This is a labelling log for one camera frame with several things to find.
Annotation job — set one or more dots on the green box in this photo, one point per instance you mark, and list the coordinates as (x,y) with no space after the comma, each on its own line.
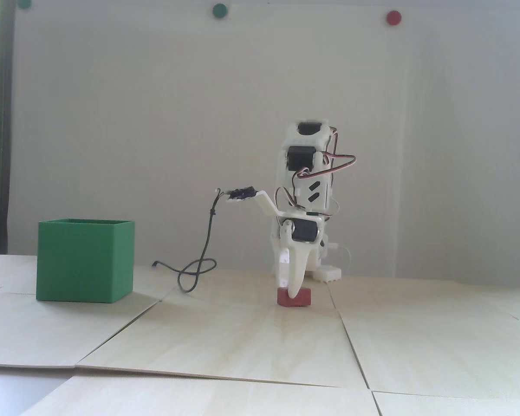
(80,264)

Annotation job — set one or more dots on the dark window frame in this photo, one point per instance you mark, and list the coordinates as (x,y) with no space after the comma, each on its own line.
(2,130)

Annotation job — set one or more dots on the red round magnet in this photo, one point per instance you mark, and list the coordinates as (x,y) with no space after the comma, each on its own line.
(393,17)

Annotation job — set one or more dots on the green round magnet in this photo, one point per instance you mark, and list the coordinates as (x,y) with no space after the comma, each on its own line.
(219,11)
(24,3)

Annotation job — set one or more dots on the red block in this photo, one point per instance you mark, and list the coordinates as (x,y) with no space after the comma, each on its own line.
(303,297)

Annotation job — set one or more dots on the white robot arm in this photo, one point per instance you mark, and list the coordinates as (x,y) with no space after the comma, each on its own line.
(312,193)

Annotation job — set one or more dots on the white gripper-mounted camera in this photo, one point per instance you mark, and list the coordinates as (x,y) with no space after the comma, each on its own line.
(264,201)

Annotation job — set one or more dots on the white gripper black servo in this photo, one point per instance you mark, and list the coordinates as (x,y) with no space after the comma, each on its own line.
(304,230)

